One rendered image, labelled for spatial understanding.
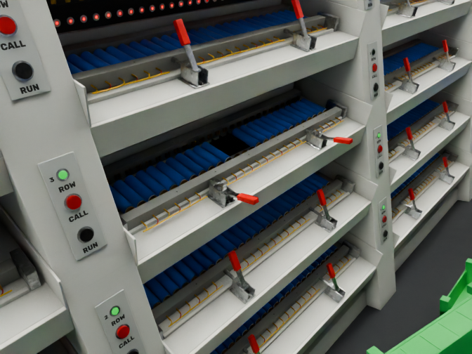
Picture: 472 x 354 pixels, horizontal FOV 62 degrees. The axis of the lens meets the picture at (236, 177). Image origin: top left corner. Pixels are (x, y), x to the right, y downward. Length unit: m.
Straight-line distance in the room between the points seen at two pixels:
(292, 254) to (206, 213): 0.26
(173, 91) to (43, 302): 0.31
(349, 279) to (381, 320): 0.17
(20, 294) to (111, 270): 0.11
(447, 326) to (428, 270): 0.48
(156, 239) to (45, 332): 0.17
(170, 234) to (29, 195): 0.21
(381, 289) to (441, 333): 0.34
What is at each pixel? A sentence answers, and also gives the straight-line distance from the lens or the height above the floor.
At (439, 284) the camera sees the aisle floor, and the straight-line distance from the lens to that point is 1.30.
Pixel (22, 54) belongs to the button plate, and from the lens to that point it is 0.46.
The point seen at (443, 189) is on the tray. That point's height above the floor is 0.15.
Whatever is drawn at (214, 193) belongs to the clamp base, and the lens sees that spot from 0.63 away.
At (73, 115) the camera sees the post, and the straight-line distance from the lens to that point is 0.48.
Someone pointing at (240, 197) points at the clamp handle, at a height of 0.55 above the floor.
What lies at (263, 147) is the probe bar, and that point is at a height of 0.57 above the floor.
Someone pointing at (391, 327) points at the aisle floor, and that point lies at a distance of 1.16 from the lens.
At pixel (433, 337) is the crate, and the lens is 0.86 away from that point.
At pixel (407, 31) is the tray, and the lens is 1.13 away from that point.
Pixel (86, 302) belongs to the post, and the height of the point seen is 0.52.
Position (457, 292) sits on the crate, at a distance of 1.24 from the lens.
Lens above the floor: 0.79
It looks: 21 degrees down
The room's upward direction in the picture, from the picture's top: 12 degrees counter-clockwise
